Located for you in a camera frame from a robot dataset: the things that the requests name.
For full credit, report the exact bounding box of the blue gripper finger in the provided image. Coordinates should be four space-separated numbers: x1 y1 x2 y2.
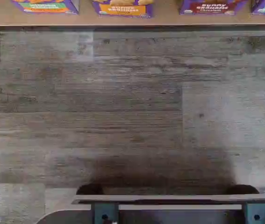
244 202 265 224
91 202 120 224

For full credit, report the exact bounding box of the purple box brown chocolate label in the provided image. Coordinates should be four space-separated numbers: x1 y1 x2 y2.
178 0 249 16

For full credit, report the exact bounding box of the tan cardboard shelf surface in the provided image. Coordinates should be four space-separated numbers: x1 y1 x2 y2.
0 0 265 27

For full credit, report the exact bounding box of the purple box orange honey label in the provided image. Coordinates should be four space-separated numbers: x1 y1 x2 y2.
91 0 154 19

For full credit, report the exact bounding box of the purple box green label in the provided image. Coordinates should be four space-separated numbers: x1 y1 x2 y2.
11 0 79 15

